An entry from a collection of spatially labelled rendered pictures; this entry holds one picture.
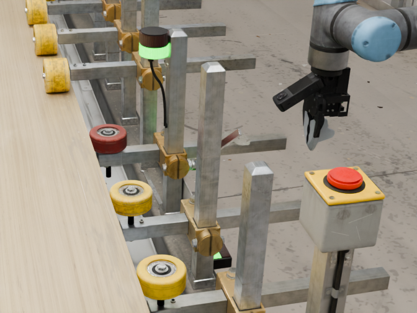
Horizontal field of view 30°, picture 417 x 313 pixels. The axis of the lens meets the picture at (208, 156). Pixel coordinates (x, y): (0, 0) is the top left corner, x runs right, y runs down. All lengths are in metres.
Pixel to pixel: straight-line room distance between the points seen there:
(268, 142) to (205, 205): 0.38
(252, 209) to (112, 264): 0.26
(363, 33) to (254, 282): 0.59
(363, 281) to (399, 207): 1.91
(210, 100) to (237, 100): 2.75
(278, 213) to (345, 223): 0.70
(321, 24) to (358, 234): 0.86
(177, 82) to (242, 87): 2.66
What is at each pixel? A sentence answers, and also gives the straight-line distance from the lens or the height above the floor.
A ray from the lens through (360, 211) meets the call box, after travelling 0.88.
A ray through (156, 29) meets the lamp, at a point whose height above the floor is 1.14.
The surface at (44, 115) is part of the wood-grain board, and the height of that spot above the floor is 0.90.
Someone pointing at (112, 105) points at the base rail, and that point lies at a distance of 2.30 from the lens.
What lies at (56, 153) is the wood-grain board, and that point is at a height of 0.90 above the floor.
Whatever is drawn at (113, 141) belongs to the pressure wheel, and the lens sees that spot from 1.65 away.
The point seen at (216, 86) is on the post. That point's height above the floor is 1.13.
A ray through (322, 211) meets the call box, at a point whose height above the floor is 1.20.
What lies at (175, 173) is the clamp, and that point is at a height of 0.84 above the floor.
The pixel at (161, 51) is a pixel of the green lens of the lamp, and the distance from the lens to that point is 1.56.
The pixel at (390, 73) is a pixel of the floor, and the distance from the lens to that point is 4.68.
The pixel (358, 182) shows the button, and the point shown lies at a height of 1.23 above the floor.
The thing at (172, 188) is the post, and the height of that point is 0.78.
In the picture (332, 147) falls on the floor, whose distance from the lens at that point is 3.71.
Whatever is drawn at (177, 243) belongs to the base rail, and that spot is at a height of 0.70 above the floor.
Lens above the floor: 1.66
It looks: 28 degrees down
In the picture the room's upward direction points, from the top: 3 degrees clockwise
